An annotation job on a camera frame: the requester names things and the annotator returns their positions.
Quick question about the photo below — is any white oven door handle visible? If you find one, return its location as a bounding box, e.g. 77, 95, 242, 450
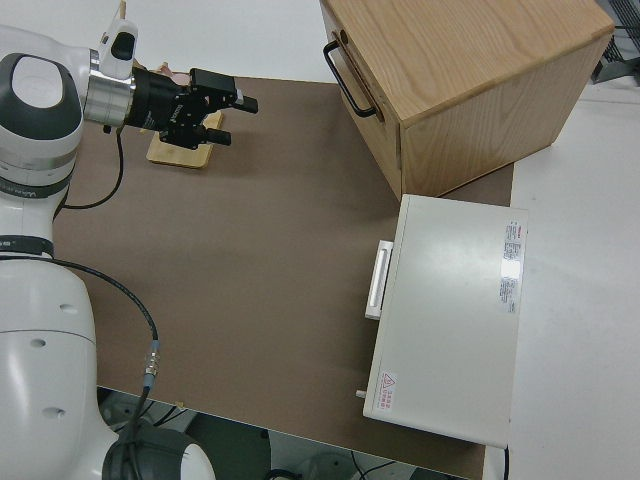
364, 239, 396, 321

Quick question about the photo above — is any black metal drawer handle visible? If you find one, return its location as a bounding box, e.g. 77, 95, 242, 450
322, 38, 379, 120

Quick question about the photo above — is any wooden mug tree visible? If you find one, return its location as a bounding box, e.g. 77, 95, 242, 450
102, 0, 224, 172

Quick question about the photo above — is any thick black cable with connector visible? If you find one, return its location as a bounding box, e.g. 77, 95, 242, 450
0, 252, 161, 480

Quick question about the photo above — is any white toaster oven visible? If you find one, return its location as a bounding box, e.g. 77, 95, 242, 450
355, 193, 530, 449

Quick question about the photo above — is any black wire mesh rack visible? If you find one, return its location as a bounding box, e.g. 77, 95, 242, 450
592, 24, 640, 89

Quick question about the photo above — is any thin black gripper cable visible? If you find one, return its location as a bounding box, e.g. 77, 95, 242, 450
58, 123, 125, 209

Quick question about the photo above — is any brown table mat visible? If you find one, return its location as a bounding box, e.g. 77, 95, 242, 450
49, 74, 516, 480

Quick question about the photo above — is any light wooden cabinet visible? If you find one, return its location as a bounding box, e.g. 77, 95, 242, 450
319, 0, 615, 201

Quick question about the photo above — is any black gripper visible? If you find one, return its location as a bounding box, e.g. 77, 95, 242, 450
130, 67, 260, 151

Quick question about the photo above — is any light wooden drawer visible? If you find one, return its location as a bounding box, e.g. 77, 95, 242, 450
319, 2, 402, 166

